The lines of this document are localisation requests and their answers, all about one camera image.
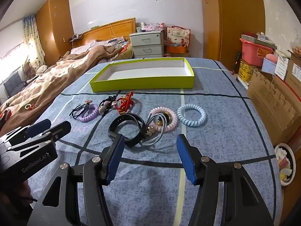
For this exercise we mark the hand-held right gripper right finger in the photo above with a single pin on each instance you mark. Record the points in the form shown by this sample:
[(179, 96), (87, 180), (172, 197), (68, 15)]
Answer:
[(187, 160)]

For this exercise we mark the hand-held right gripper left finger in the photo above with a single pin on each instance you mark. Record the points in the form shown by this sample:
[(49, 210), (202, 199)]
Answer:
[(115, 160)]

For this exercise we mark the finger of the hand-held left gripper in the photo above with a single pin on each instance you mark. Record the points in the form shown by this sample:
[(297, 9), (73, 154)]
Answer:
[(61, 129), (38, 127)]

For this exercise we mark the black wristband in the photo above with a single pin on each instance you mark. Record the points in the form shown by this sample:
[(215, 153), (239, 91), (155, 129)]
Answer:
[(127, 117)]

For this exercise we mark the white tray yellow rim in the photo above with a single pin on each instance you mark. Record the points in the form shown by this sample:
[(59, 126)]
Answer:
[(145, 71)]

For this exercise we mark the brown blanket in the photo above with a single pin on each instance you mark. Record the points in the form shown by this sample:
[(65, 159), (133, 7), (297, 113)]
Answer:
[(47, 82)]

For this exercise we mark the grey cushion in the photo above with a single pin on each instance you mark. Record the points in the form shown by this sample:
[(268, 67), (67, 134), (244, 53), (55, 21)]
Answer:
[(13, 84)]

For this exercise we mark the bed with brown blanket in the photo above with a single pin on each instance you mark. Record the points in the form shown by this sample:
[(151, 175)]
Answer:
[(82, 48)]

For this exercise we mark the patterned curtain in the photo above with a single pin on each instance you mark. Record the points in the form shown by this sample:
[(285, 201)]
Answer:
[(33, 40)]

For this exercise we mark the white trash bin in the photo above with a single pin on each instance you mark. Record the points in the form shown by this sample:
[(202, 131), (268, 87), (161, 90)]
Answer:
[(285, 164)]

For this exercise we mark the small wooden wardrobe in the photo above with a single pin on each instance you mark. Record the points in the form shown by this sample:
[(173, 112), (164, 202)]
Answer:
[(54, 28)]

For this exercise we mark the open flat cardboard box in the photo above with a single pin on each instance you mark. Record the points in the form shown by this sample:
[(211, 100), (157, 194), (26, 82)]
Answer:
[(270, 98)]

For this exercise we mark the yellow patterned tin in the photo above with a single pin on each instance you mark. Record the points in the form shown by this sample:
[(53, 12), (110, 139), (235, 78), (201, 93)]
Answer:
[(247, 70)]

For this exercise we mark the red and black stick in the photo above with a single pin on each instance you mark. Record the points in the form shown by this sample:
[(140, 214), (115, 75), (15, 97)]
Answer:
[(235, 63)]

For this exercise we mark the orange box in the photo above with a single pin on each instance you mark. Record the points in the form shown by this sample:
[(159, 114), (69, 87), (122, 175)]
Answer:
[(176, 50)]

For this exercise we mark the wooden headboard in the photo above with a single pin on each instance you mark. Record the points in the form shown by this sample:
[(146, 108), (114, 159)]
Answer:
[(112, 28)]

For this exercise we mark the grey three-drawer nightstand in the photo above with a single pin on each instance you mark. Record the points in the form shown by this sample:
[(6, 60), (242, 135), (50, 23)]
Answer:
[(147, 42)]

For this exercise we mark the red and white gift bag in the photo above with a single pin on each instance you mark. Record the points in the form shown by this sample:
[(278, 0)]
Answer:
[(177, 36)]

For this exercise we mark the light blue container pink lid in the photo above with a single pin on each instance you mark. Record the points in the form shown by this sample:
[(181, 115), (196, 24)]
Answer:
[(268, 64)]

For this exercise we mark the pink plastic bucket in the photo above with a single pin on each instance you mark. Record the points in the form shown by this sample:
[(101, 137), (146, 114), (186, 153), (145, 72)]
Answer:
[(251, 51)]

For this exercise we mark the pink floral box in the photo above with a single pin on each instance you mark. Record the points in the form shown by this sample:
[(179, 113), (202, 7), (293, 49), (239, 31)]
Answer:
[(152, 27)]

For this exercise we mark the labelled cardboard box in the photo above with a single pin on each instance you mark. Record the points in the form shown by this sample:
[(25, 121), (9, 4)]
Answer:
[(291, 70)]

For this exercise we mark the striped flat box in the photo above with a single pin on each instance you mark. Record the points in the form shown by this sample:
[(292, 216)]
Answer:
[(256, 40)]

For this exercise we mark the large wooden wardrobe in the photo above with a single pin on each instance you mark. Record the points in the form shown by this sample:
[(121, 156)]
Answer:
[(235, 23)]

